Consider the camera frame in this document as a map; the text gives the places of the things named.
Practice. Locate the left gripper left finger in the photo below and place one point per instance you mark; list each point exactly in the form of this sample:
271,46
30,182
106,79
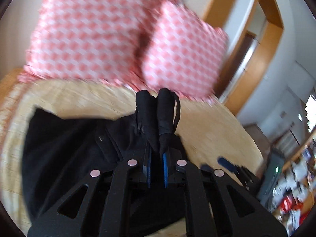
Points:
147,163

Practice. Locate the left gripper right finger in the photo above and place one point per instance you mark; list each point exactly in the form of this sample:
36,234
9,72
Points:
166,167

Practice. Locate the cluttered wooden shelf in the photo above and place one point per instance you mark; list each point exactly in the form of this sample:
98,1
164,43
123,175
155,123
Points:
293,191

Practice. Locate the pink polka-dot pillow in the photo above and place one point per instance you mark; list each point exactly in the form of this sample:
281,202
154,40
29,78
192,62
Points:
185,54
94,40

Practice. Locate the yellow patterned bedsheet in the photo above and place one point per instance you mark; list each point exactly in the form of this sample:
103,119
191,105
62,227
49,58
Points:
207,130

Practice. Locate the black pants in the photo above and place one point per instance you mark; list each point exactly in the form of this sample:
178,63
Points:
84,177

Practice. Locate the right pink polka-dot pillow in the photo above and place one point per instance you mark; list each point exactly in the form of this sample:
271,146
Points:
185,54

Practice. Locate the wooden door frame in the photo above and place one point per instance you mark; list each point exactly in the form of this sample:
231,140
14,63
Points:
235,17

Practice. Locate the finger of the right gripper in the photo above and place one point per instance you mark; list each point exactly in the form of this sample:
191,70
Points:
226,164
206,168

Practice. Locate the left pink polka-dot pillow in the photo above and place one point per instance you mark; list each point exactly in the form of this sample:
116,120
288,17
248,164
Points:
94,40

